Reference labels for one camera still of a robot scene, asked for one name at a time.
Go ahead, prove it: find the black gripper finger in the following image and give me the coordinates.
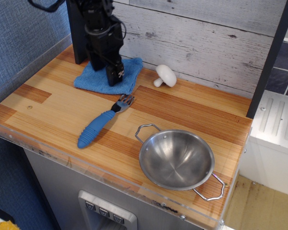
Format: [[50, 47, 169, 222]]
[[106, 63, 124, 86]]

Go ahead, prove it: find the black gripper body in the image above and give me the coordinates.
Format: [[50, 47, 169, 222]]
[[84, 15, 123, 71]]

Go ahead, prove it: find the blue towel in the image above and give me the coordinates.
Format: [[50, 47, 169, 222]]
[[74, 57, 143, 95]]

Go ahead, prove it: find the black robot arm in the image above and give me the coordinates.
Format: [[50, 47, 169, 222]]
[[73, 0, 125, 86]]

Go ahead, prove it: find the clear acrylic counter edge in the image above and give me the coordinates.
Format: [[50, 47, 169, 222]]
[[0, 121, 252, 228]]

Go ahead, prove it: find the white toy mushroom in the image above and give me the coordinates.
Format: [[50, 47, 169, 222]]
[[153, 64, 177, 87]]

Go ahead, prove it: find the silver dispenser button panel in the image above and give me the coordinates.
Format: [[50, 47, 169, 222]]
[[78, 190, 138, 230]]

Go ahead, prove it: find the white grooved side unit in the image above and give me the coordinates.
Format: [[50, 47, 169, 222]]
[[239, 91, 288, 194]]

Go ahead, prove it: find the yellow object at corner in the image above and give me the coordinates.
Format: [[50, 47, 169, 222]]
[[0, 221, 20, 230]]

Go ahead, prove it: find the left dark vertical post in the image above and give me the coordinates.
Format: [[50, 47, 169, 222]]
[[66, 0, 87, 64]]

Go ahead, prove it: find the dark vertical post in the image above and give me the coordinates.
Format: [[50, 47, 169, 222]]
[[66, 0, 87, 64], [246, 0, 288, 119]]

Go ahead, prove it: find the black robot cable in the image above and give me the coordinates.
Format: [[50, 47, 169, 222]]
[[27, 0, 65, 12]]

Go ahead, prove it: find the blue handled metal fork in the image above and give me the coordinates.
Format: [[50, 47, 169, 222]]
[[77, 94, 135, 149]]

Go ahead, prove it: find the steel bowl with wire handles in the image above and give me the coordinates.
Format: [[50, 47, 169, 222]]
[[139, 127, 225, 201]]

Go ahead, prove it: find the right dark vertical post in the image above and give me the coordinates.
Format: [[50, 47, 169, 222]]
[[246, 0, 288, 119]]

